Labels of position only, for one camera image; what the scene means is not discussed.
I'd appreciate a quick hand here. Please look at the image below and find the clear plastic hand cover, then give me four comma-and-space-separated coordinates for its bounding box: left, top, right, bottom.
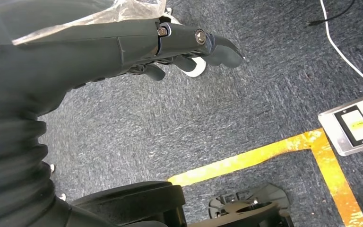
0, 0, 170, 54

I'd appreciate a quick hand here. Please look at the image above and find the white shoe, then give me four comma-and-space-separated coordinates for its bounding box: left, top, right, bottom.
164, 7, 208, 79

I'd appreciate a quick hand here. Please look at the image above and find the yellow tape strip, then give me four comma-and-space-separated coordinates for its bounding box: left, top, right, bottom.
168, 128, 363, 227

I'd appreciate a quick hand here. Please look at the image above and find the black robot foot plate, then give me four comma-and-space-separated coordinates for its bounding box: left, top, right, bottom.
188, 183, 295, 227

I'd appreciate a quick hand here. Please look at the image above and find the metal floor socket plate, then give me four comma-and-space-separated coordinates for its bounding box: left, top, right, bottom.
318, 96, 363, 157

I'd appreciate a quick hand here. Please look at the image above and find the thin black cable with plug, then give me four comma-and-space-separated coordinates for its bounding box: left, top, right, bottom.
306, 0, 356, 27

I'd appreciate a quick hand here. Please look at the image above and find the white cable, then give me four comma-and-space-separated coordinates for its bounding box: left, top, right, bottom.
319, 0, 363, 89

